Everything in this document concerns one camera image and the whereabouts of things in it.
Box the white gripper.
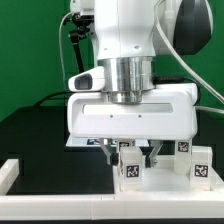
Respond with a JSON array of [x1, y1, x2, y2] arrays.
[[67, 66, 198, 167]]

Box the white square tabletop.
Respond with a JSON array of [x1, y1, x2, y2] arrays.
[[113, 155, 224, 192]]

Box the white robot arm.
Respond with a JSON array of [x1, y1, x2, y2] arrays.
[[67, 0, 212, 147]]

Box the white U-shaped obstacle fence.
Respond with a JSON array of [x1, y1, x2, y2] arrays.
[[0, 159, 224, 221]]

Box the white marker base plate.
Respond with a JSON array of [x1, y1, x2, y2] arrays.
[[66, 136, 149, 147]]

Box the black cables at base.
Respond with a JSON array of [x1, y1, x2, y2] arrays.
[[33, 89, 74, 108]]

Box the camera on black mount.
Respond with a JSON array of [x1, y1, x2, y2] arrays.
[[67, 12, 94, 73]]

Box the white cable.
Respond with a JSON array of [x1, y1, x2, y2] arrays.
[[58, 11, 75, 91]]

